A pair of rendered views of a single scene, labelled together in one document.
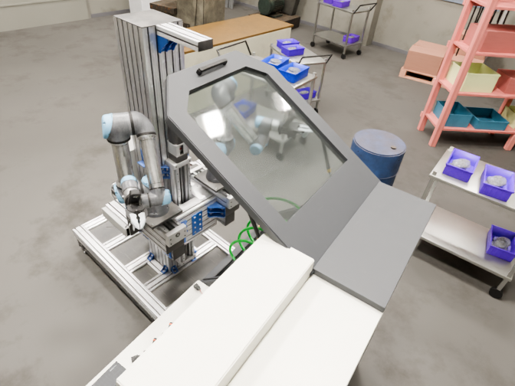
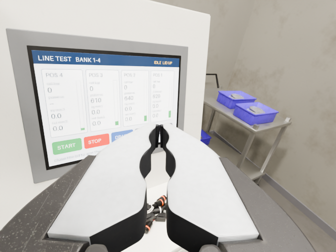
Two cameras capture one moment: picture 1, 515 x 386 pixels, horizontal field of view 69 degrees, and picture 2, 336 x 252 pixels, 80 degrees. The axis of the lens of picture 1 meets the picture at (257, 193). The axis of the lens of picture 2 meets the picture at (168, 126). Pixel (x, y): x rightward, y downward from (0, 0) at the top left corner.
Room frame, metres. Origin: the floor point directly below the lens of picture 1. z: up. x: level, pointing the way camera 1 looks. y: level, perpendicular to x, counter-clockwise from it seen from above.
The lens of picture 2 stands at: (1.20, 0.52, 1.52)
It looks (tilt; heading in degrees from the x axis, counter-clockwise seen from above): 28 degrees down; 199
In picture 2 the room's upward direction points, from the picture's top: 11 degrees clockwise
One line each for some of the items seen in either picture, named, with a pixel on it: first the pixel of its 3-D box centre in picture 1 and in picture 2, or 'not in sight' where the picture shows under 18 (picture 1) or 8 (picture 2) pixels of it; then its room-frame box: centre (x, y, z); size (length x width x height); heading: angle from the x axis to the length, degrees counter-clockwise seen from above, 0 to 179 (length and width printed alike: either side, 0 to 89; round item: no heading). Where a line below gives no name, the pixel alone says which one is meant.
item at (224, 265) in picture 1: (241, 255); not in sight; (1.50, 0.06, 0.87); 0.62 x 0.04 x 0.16; 149
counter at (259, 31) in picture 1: (221, 60); not in sight; (5.94, 0.78, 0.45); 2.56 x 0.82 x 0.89; 141
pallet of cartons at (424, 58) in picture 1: (446, 57); not in sight; (7.31, -3.31, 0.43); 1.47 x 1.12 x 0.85; 51
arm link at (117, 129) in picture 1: (123, 161); not in sight; (1.60, 0.72, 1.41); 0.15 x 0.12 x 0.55; 115
